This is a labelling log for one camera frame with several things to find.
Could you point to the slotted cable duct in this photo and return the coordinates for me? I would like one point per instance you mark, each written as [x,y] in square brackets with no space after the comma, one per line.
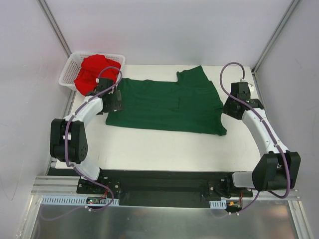
[222,204]
[79,201]

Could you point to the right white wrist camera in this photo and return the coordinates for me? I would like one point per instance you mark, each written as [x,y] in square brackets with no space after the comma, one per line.
[251,86]

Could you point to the left slotted cable duct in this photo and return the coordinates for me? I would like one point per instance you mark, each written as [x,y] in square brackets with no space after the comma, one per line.
[79,201]

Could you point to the red t shirt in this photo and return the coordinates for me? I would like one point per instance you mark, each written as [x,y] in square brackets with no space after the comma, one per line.
[90,69]

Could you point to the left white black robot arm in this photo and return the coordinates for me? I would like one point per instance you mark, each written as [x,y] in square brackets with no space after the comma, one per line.
[68,140]

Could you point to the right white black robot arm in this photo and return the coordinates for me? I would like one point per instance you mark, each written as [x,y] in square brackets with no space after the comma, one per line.
[278,167]

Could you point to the white plastic basket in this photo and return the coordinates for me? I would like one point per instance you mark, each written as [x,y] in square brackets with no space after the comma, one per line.
[73,65]

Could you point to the green t shirt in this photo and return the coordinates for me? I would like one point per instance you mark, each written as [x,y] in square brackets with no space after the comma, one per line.
[190,104]

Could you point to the aluminium corner post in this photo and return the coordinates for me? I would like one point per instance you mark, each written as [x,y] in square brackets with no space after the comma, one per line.
[54,26]
[276,34]

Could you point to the right aluminium corner post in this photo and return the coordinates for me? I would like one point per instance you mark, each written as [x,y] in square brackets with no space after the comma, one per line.
[276,34]

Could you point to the left aluminium corner post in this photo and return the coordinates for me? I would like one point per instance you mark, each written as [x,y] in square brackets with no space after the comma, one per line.
[54,26]

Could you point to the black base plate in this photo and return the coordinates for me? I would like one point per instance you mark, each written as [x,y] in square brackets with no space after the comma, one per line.
[164,188]

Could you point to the right slotted cable duct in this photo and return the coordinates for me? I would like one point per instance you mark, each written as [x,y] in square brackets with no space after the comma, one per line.
[222,204]

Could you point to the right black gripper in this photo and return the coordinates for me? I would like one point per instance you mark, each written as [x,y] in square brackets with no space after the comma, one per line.
[228,109]

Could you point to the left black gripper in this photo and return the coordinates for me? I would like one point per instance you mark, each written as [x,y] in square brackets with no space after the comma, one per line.
[116,101]

